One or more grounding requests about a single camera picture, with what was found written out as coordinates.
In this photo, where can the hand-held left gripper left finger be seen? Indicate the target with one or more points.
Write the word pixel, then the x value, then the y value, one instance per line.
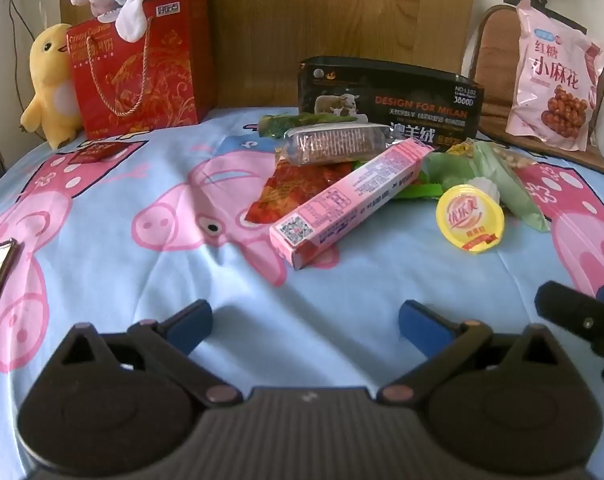
pixel 192 322

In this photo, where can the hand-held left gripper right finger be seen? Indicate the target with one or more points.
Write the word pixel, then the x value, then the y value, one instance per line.
pixel 422 320

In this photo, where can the red snack packet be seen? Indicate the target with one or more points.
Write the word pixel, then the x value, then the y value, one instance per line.
pixel 292 185

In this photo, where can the black printed cardboard box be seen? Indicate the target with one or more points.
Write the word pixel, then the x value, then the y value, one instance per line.
pixel 407 95

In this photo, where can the blue pig printed bedsheet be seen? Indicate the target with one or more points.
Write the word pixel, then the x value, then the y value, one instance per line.
pixel 107 270

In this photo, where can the yellow lidded jelly cup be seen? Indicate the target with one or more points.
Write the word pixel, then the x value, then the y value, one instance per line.
pixel 469 217

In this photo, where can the bright green wrapper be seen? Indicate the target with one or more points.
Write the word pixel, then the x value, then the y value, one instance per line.
pixel 417 191

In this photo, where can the green packet of nuts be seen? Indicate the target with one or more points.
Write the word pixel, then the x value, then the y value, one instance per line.
pixel 517 185

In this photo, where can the long pink carton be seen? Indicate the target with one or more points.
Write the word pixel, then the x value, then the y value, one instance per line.
pixel 342 200

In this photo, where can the white pleated jelly cup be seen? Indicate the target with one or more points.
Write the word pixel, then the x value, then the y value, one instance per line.
pixel 486 185

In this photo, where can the light green snack packet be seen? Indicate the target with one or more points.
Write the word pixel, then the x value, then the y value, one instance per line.
pixel 447 170

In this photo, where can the small red flat packet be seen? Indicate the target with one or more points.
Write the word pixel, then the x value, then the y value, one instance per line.
pixel 97 152

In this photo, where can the clear wafer packet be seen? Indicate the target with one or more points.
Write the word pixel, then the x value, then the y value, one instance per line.
pixel 332 142

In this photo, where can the dark green snack packet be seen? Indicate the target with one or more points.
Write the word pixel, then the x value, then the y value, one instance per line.
pixel 282 122

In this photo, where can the pink snack bag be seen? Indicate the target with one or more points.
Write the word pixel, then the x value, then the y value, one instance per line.
pixel 552 75

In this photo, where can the red gift bag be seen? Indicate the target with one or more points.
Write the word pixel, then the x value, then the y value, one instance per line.
pixel 157 70

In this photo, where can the brown wooden chair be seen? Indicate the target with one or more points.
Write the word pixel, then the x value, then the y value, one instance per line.
pixel 497 60

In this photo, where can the yellow chick plush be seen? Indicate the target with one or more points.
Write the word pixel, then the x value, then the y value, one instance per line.
pixel 49 85

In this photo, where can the wooden headboard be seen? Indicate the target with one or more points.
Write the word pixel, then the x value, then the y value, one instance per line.
pixel 282 10

